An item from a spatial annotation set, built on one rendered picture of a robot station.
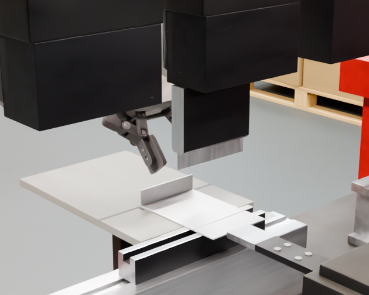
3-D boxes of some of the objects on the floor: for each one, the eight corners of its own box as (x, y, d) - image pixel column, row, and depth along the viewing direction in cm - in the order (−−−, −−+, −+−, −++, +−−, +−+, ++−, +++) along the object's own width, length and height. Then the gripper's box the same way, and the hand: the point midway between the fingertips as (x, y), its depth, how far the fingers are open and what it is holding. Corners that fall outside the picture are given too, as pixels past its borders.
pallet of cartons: (464, 109, 506) (472, 40, 493) (362, 134, 459) (368, 58, 446) (323, 70, 599) (325, 11, 586) (225, 88, 552) (226, 24, 538)
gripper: (156, 43, 116) (214, 161, 112) (49, 61, 105) (108, 192, 101) (184, 13, 110) (245, 136, 106) (74, 30, 100) (137, 167, 96)
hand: (172, 151), depth 104 cm, fingers open, 5 cm apart
